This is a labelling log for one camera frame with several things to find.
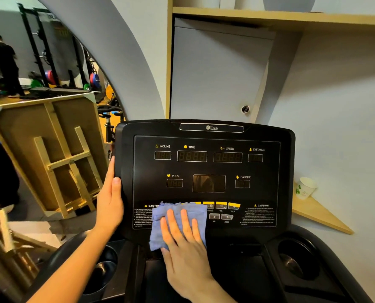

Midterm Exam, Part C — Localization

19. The person's left hand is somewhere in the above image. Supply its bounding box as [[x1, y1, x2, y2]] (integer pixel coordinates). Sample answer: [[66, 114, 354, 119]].
[[94, 156, 125, 236]]

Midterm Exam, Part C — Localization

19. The person's right hand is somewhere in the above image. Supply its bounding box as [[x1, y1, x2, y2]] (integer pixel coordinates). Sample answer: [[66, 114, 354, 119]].
[[160, 208, 221, 302]]

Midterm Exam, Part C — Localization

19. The blue cleaning cloth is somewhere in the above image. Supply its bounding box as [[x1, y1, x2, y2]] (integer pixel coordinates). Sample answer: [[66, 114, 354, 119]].
[[149, 202, 208, 252]]

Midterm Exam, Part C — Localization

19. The person's left forearm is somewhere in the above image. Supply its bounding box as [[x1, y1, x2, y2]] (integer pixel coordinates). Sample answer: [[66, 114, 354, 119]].
[[26, 225, 112, 303]]

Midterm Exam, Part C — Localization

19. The black exercise bike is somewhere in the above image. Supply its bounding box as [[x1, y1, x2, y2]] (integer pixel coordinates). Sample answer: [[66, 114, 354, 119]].
[[97, 104, 125, 144]]

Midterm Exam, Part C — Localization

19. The large wooden easel board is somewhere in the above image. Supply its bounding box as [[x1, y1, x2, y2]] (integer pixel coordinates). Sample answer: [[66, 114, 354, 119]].
[[0, 92, 111, 220]]

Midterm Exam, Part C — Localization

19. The black flat bench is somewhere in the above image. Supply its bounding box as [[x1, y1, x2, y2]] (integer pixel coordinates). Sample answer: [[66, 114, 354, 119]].
[[29, 87, 90, 98]]

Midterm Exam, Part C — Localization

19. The wooden corner shelf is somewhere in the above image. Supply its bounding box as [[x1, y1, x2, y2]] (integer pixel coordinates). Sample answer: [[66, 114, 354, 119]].
[[292, 183, 355, 236]]

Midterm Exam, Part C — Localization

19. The white paper cup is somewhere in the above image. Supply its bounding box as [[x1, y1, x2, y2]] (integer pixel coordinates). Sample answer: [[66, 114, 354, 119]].
[[294, 177, 318, 200]]

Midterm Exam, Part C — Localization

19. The white cabinet door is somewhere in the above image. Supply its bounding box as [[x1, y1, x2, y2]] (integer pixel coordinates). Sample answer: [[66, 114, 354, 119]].
[[170, 17, 276, 123]]

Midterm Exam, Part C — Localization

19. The black squat rack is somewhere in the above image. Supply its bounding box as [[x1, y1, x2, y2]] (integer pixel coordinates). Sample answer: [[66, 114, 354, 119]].
[[16, 3, 95, 89]]

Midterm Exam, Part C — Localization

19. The wooden easel frame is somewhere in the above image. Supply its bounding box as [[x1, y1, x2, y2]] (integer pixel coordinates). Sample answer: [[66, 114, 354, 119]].
[[0, 192, 57, 294]]

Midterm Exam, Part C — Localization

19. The wooden wall shelf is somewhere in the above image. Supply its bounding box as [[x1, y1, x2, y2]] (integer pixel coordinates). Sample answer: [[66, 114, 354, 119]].
[[165, 0, 375, 120]]

